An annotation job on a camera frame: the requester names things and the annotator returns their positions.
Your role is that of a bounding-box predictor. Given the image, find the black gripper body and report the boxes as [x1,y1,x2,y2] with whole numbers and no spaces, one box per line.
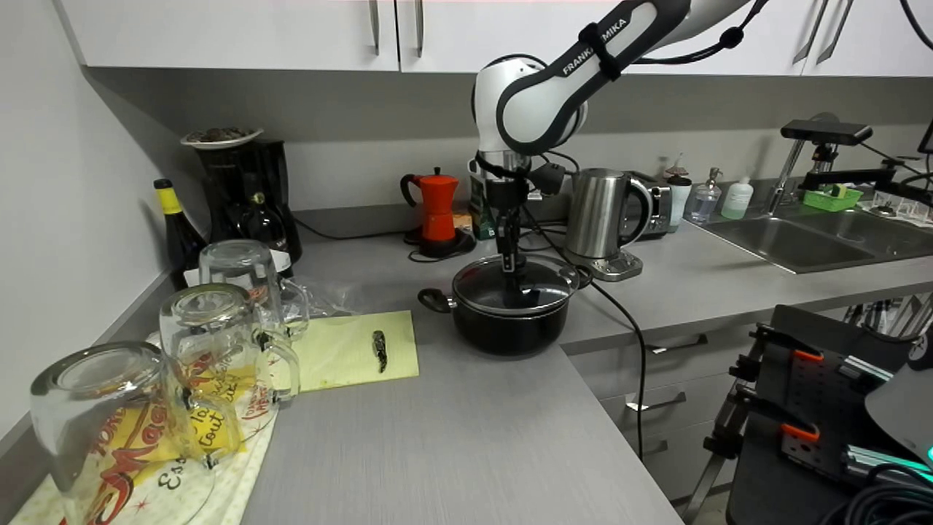
[478,172,532,252]

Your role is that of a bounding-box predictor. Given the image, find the glass lid with black knob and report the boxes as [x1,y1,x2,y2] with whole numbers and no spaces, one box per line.
[451,255,586,316]

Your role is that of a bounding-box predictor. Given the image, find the red moka pot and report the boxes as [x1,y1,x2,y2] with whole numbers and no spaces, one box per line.
[395,163,462,248]

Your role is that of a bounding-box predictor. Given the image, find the glass pot lid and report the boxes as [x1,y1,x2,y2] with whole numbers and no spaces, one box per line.
[413,255,592,358]

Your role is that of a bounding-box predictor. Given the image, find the black round hot plate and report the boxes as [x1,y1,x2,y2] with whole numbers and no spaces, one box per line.
[398,226,480,262]

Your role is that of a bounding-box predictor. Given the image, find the stainless steel electric kettle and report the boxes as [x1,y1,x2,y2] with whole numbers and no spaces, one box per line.
[557,163,656,285]

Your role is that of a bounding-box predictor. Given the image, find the silver toaster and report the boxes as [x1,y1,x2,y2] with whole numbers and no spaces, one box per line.
[637,172,696,243]

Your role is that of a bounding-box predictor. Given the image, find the white upper cabinet door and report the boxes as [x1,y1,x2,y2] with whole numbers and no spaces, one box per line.
[820,0,933,80]
[395,0,624,77]
[629,0,825,80]
[56,0,403,73]

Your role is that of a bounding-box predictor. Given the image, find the grey drawer cabinet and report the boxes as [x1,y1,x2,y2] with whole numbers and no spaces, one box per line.
[566,294,782,511]

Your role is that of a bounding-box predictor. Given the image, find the clear soap dispenser bottle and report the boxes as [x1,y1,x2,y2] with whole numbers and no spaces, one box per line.
[688,163,729,227]

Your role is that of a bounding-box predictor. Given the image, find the white green bottle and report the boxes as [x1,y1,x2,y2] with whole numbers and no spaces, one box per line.
[719,172,757,223]

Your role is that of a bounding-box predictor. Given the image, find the clear glass mug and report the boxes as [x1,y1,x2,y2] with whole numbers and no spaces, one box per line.
[158,280,303,460]
[26,338,247,525]
[196,236,314,345]

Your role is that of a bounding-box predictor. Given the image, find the black coffee maker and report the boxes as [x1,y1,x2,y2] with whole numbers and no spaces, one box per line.
[177,122,305,266]

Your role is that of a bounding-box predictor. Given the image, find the stainless steel sink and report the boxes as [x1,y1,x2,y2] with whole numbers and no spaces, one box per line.
[704,207,933,278]

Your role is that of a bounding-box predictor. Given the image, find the green sponge holder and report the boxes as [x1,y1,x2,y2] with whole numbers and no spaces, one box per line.
[795,180,869,217]

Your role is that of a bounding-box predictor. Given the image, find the dark bottle with yellow cap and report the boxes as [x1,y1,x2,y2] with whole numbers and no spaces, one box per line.
[152,176,206,293]

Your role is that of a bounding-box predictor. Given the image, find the printed red yellow dish towel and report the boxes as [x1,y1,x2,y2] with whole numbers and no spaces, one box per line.
[5,385,284,525]

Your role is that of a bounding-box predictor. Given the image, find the black equipment cart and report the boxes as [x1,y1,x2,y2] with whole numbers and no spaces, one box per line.
[696,303,933,525]

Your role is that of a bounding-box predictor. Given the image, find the black power cable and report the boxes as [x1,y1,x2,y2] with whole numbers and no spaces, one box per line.
[567,274,652,460]

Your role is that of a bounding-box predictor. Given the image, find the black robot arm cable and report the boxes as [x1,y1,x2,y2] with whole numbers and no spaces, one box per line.
[626,0,771,68]

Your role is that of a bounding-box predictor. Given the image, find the black camera on tripod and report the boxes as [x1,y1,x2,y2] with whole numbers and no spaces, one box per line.
[779,115,933,199]

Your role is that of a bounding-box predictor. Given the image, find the black coiled cables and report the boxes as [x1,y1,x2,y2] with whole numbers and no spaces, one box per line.
[820,460,933,525]

